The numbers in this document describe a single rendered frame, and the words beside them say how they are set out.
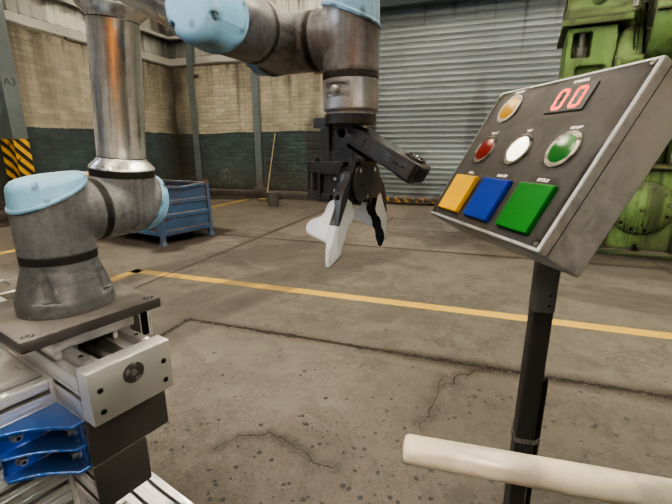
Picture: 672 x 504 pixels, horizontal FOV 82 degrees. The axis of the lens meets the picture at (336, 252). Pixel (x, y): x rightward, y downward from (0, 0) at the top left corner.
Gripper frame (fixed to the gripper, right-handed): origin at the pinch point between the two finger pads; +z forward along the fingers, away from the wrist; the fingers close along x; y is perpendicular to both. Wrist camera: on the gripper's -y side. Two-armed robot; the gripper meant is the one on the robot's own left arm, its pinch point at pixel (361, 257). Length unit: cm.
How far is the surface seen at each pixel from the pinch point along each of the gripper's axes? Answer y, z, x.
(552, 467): -27.8, 29.4, -8.4
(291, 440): 57, 93, -48
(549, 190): -22.2, -10.0, -12.0
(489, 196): -12.8, -7.9, -19.9
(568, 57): 17, -108, -455
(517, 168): -16.4, -12.5, -21.2
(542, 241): -22.6, -3.8, -7.9
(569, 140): -23.4, -16.6, -16.9
